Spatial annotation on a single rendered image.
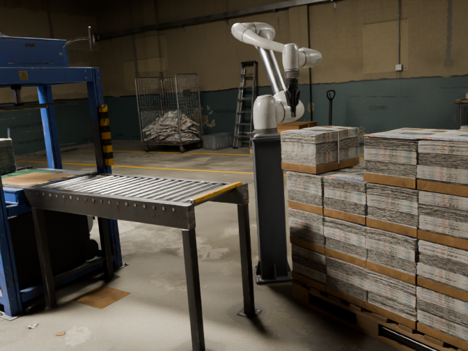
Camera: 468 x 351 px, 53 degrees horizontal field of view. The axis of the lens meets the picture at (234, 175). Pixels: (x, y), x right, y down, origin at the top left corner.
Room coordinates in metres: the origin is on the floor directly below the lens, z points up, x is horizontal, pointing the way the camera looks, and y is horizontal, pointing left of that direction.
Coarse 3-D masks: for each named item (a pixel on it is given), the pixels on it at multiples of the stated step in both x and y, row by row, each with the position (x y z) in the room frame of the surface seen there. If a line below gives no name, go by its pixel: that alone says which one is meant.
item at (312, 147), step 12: (288, 132) 2.71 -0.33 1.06; (300, 132) 2.65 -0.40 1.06; (312, 132) 2.62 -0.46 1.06; (324, 132) 2.58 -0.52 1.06; (288, 144) 2.72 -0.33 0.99; (300, 144) 2.63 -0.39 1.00; (312, 144) 2.56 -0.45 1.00; (324, 144) 2.58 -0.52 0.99; (288, 156) 2.72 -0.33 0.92; (300, 156) 2.64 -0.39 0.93; (312, 156) 2.57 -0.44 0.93; (324, 156) 2.58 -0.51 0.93
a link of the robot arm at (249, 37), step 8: (248, 32) 3.26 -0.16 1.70; (248, 40) 3.25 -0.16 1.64; (256, 40) 3.19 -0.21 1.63; (264, 40) 3.17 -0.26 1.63; (264, 48) 3.19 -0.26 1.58; (272, 48) 3.16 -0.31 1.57; (280, 48) 3.14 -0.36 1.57; (304, 48) 3.04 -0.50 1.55; (312, 56) 2.98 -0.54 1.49; (320, 56) 3.03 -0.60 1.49; (312, 64) 2.99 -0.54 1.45
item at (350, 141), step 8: (312, 128) 2.87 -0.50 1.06; (320, 128) 2.83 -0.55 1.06; (336, 128) 2.76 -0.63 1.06; (344, 128) 2.74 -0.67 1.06; (352, 128) 2.72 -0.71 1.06; (344, 136) 2.68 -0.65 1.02; (352, 136) 2.72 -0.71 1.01; (344, 144) 2.68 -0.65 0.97; (352, 144) 2.72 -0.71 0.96; (344, 152) 2.68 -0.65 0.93; (352, 152) 2.73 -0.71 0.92
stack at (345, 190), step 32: (288, 192) 2.74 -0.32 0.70; (320, 192) 2.51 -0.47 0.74; (352, 192) 2.35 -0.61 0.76; (384, 192) 2.18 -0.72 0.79; (416, 192) 2.04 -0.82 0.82; (320, 224) 2.53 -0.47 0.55; (352, 224) 2.34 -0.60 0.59; (416, 224) 2.04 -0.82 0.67; (448, 224) 1.91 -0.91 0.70; (320, 256) 2.54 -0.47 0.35; (384, 256) 2.18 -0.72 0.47; (416, 256) 2.05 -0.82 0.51; (448, 256) 1.91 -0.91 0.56; (352, 288) 2.35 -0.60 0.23; (384, 288) 2.18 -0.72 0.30; (416, 288) 2.04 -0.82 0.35; (384, 320) 2.18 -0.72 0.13; (416, 320) 2.05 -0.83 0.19; (448, 320) 1.90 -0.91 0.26
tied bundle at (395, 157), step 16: (368, 144) 2.25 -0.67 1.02; (384, 144) 2.18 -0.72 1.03; (400, 144) 2.11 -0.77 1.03; (416, 144) 2.05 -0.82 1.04; (368, 160) 2.25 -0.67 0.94; (384, 160) 2.18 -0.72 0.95; (400, 160) 2.12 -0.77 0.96; (416, 160) 2.06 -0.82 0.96; (400, 176) 2.11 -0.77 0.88; (416, 176) 2.04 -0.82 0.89
